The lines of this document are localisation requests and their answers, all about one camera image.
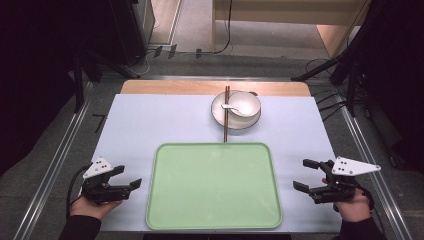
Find pale blue table mat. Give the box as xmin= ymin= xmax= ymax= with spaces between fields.
xmin=95 ymin=93 xmax=344 ymax=233

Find white plate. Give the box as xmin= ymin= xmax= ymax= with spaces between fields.
xmin=210 ymin=90 xmax=262 ymax=131

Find white ceramic spoon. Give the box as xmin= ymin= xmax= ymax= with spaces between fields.
xmin=221 ymin=103 xmax=255 ymax=118

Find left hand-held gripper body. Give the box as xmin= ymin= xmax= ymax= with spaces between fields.
xmin=80 ymin=157 xmax=132 ymax=205

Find metal floor rail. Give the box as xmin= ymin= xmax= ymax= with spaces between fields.
xmin=12 ymin=80 xmax=95 ymax=240
xmin=333 ymin=92 xmax=407 ymax=240

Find black hanging cable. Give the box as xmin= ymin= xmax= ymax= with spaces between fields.
xmin=212 ymin=0 xmax=234 ymax=55

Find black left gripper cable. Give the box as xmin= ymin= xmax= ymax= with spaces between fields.
xmin=65 ymin=164 xmax=92 ymax=218

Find white floor cable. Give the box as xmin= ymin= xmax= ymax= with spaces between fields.
xmin=125 ymin=49 xmax=158 ymax=77

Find dark cabinet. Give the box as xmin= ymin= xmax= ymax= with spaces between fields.
xmin=108 ymin=0 xmax=156 ymax=67

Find person's right hand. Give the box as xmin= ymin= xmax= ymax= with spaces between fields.
xmin=321 ymin=177 xmax=372 ymax=223

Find brown wooden chopstick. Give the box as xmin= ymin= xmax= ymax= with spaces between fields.
xmin=225 ymin=85 xmax=231 ymax=144
xmin=223 ymin=85 xmax=229 ymax=144

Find light wooden bench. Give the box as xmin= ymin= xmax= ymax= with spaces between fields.
xmin=211 ymin=0 xmax=372 ymax=60

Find white bowl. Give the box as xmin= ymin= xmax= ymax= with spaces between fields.
xmin=227 ymin=90 xmax=262 ymax=119

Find person's left hand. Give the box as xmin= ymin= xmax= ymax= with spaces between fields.
xmin=69 ymin=195 xmax=123 ymax=221

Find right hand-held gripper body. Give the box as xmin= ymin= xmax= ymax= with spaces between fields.
xmin=308 ymin=156 xmax=382 ymax=205

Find black metal stand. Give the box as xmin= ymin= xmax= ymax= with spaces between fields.
xmin=68 ymin=49 xmax=142 ymax=114

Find black floor cables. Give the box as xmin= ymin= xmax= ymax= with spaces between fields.
xmin=313 ymin=89 xmax=349 ymax=123

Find black curtain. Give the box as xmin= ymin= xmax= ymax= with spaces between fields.
xmin=0 ymin=0 xmax=114 ymax=178
xmin=346 ymin=0 xmax=424 ymax=174

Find black tripod stand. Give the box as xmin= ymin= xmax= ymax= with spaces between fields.
xmin=290 ymin=0 xmax=374 ymax=118

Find light green tray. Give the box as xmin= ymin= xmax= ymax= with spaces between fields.
xmin=145 ymin=142 xmax=283 ymax=231

